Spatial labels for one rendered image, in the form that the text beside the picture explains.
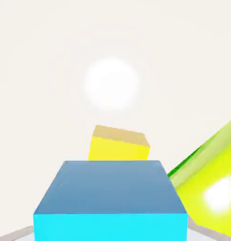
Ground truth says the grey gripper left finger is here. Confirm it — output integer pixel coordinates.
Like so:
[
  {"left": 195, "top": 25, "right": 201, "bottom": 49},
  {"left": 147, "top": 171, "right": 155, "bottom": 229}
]
[{"left": 0, "top": 225, "right": 35, "bottom": 241}]

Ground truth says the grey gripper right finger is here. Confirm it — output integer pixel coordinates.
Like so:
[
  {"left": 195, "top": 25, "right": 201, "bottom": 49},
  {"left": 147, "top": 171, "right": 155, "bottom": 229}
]
[{"left": 187, "top": 216, "right": 231, "bottom": 241}]

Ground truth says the small cyan cube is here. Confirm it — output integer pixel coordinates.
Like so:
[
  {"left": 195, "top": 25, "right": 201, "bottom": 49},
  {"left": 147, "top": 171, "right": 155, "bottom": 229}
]
[{"left": 33, "top": 160, "right": 189, "bottom": 241}]

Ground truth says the small yellow cube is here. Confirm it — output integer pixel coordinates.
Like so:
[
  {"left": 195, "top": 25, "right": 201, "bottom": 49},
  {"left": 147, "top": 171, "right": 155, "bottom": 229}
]
[{"left": 88, "top": 124, "right": 151, "bottom": 161}]

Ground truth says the large lime box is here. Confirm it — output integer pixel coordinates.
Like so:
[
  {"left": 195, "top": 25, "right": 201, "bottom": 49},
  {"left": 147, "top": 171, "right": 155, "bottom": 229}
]
[{"left": 169, "top": 119, "right": 231, "bottom": 239}]

